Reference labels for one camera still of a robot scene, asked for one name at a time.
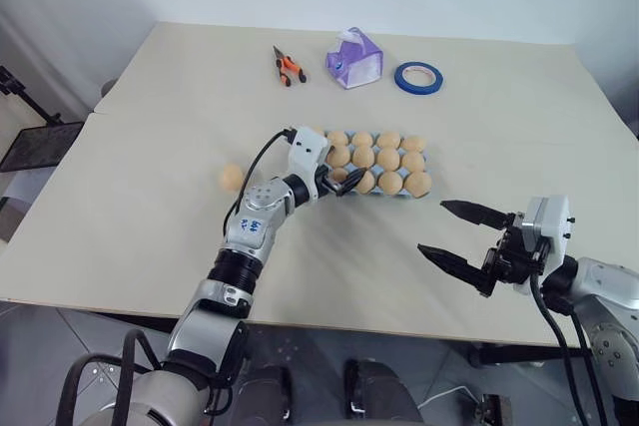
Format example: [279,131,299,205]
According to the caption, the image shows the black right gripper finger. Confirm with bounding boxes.
[416,242,489,293]
[439,199,516,231]

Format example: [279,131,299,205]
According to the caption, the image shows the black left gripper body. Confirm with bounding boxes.
[315,166,354,199]

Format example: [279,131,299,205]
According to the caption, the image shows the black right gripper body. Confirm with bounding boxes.
[477,212,551,298]

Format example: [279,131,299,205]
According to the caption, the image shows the blue egg carton tray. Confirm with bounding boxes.
[312,129,433,202]

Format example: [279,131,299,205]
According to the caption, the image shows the blue tape roll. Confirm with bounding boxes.
[393,60,445,97]

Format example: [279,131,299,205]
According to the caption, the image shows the purple tissue pack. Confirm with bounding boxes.
[324,25,386,91]

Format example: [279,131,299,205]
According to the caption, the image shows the orange black pliers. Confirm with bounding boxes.
[272,44,309,89]

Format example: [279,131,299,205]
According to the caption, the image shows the small black floor object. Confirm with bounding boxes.
[477,393,512,426]

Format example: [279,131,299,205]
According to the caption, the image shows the silver robot torso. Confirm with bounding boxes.
[77,370,204,426]

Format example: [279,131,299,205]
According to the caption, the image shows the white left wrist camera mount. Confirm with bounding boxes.
[287,126,333,204]

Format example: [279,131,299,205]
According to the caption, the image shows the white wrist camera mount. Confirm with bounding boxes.
[287,126,333,204]
[512,195,573,293]

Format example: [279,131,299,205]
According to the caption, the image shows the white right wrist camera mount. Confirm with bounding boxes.
[512,195,573,293]

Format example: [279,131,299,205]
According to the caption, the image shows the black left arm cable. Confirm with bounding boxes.
[223,127,297,235]

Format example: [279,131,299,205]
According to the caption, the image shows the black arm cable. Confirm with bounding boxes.
[223,127,297,235]
[568,303,603,426]
[529,273,588,426]

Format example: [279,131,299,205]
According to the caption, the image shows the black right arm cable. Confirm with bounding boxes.
[568,303,603,426]
[529,273,588,426]

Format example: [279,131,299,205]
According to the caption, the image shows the black table frame bar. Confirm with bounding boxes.
[467,340,598,368]

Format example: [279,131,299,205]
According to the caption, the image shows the white floor cable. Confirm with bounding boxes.
[416,384,476,411]

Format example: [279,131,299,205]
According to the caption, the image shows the black torso cable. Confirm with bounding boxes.
[56,329,169,426]

